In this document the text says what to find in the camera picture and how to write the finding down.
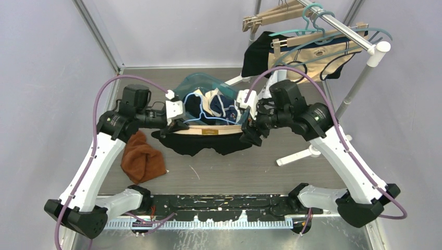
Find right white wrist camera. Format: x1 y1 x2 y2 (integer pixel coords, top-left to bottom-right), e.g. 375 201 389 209
236 89 258 120

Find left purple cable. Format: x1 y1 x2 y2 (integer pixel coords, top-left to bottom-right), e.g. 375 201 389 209
53 74 174 250

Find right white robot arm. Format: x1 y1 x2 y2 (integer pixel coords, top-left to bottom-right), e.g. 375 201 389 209
237 80 400 228

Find brown towel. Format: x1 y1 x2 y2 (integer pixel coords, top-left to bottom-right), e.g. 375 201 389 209
120 131 167 184

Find teal plastic hanger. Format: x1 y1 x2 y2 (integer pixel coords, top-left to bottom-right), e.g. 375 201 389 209
269 3 325 37

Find teal plastic basket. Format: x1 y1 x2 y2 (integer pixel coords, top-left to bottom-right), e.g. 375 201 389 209
174 73 244 126

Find black underwear in basket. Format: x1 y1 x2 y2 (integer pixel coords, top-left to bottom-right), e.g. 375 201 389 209
183 94 216 126

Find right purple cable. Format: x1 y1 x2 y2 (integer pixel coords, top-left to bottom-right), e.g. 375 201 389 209
243 66 408 220

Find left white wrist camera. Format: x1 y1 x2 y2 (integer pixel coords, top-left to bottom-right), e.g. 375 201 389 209
165 90 185 124

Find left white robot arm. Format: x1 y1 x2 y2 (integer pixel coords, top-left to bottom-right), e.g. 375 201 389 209
44 84 184 239

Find white black underwear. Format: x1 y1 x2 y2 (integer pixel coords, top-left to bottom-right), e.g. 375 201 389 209
258 70 287 100

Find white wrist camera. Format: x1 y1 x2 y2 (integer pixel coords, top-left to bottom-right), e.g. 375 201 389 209
165 90 185 124
236 89 258 120

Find beige underwear navy trim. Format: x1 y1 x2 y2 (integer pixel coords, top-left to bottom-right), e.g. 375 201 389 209
267 37 362 82

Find wooden hangers at back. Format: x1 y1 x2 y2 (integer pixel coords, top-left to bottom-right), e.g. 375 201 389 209
242 1 312 33

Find white clothes rack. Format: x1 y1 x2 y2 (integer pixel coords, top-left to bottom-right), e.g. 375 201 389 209
225 1 391 167

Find purple cable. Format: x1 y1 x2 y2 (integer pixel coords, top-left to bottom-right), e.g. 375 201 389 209
53 74 174 250
243 66 408 220

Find light blue wire hanger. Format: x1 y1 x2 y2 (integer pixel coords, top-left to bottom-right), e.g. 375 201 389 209
183 91 242 126

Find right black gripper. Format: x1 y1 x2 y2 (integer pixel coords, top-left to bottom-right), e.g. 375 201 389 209
240 101 291 146

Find black underwear beige waistband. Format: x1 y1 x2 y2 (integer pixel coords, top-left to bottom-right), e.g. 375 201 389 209
151 125 253 156

